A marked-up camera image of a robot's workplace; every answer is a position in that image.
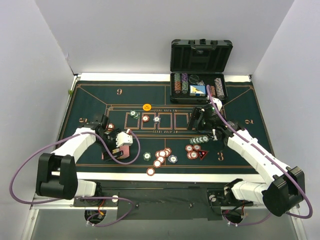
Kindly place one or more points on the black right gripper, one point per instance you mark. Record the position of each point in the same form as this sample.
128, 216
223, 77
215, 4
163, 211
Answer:
198, 119

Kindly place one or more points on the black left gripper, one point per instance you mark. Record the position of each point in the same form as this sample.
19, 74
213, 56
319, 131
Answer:
110, 146

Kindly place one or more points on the red playing card deck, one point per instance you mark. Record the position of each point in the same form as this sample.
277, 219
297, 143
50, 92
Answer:
122, 152

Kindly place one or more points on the moved green chip stack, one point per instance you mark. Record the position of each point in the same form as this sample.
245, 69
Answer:
198, 140

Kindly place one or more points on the green chips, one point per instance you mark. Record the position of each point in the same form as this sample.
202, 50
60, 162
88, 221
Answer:
134, 114

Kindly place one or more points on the moved red chip group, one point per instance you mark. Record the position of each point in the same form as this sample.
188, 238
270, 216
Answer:
192, 151

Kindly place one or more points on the green poker chip stack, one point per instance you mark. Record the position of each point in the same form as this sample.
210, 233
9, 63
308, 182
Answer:
147, 156

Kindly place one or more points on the orange big blind button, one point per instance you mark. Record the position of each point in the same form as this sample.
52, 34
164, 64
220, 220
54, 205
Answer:
146, 107

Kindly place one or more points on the blue poker chip stack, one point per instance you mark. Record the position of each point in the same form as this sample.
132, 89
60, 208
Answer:
172, 159

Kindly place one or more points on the red poker chip stack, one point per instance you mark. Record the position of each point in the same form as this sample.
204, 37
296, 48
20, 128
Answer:
161, 157

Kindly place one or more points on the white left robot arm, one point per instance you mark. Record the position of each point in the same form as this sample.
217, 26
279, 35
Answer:
56, 171

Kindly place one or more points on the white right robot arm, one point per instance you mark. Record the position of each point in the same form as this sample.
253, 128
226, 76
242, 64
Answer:
283, 187

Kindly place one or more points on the blue boxed card deck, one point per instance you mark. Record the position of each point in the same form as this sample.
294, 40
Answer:
197, 90

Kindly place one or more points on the orange chip row in case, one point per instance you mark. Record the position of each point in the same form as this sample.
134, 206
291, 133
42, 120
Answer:
212, 91

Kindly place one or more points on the purple chip row in case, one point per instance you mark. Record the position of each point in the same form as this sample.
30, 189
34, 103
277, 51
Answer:
219, 88

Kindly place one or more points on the black dealer button in case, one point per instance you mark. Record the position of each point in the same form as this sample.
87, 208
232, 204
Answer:
194, 79

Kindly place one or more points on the green orange chip row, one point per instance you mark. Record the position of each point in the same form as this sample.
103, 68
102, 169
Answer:
177, 83

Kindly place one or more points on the dark green poker table mat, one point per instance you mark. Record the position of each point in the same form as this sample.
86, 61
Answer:
92, 99

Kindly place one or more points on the black poker chip case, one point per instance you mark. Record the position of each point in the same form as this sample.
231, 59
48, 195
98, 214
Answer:
205, 58

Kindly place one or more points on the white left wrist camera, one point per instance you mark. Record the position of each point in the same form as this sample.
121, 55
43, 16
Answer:
123, 139

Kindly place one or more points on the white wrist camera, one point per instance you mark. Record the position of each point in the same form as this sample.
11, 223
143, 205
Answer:
217, 102
123, 139

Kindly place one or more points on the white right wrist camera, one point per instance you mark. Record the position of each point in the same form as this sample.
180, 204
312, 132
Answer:
217, 102

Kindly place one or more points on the aluminium front rail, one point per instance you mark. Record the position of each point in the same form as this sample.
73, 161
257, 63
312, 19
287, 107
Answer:
61, 203

